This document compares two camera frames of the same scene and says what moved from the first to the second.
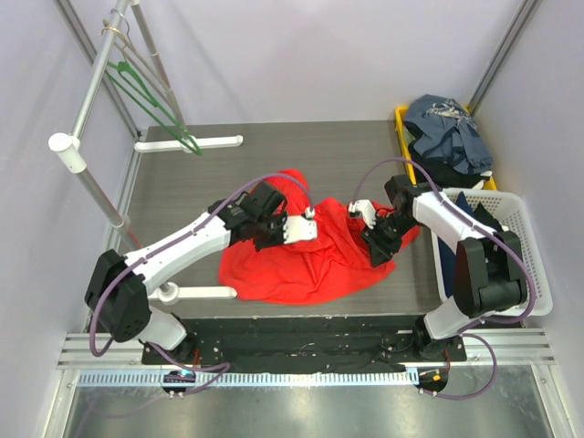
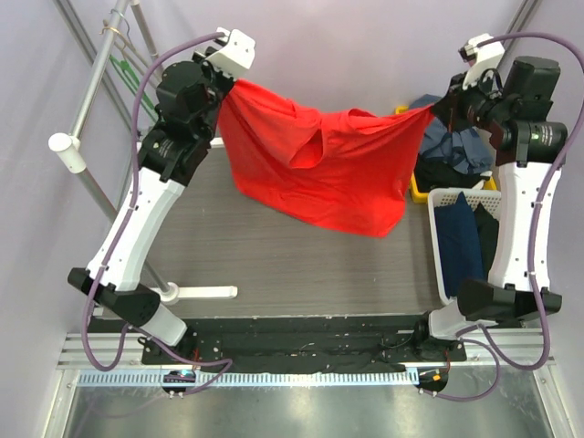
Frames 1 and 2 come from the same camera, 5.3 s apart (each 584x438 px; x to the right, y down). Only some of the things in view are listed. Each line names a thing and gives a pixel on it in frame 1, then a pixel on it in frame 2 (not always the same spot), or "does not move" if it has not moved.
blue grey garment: (449, 133) does not move
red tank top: (336, 262) -> (352, 171)
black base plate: (304, 345) does not move
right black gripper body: (380, 239) -> (452, 101)
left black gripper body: (270, 232) -> (218, 85)
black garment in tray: (443, 172) does not move
